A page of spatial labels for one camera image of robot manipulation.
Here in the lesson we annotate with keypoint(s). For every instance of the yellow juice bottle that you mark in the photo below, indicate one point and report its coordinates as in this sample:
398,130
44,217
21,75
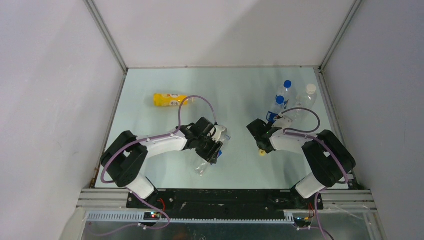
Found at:
168,99

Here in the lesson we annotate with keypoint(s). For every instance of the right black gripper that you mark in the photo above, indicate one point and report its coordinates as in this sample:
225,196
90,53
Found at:
269,126

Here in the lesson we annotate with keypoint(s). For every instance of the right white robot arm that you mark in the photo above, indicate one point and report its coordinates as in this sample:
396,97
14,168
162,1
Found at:
328,159

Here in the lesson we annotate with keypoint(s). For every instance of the clear crushed bottle blue label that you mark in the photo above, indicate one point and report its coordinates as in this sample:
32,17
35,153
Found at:
274,110

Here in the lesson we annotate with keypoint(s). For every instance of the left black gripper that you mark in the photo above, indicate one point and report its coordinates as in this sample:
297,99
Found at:
211,155

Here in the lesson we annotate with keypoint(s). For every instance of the yellow bottle cap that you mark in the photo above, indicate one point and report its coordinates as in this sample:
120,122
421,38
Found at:
262,152

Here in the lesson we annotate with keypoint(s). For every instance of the grey slotted cable duct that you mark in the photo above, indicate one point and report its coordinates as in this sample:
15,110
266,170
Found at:
139,217

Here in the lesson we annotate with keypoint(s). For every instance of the large clear bottle white cap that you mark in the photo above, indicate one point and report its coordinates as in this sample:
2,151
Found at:
305,99

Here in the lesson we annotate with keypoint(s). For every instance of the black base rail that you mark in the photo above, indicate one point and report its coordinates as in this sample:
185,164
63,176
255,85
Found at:
229,203

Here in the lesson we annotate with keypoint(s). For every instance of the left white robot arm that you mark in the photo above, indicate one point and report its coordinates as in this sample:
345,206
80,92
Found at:
124,158

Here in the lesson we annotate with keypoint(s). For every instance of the standing Pepsi bottle blue cap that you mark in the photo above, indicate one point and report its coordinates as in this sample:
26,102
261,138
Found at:
288,91

